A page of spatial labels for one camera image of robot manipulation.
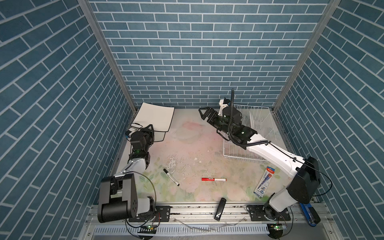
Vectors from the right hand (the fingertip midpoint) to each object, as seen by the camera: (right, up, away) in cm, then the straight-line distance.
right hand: (201, 111), depth 75 cm
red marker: (+8, -39, +10) cm, 41 cm away
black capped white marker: (-19, -36, +12) cm, 43 cm away
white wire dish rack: (+46, -4, +38) cm, 59 cm away
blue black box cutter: (+53, -50, -2) cm, 73 cm away
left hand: (-27, -6, +10) cm, 29 cm away
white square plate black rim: (-25, -14, +12) cm, 31 cm away
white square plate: (-26, -2, +18) cm, 32 cm away
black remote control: (+9, -48, -2) cm, 49 cm away
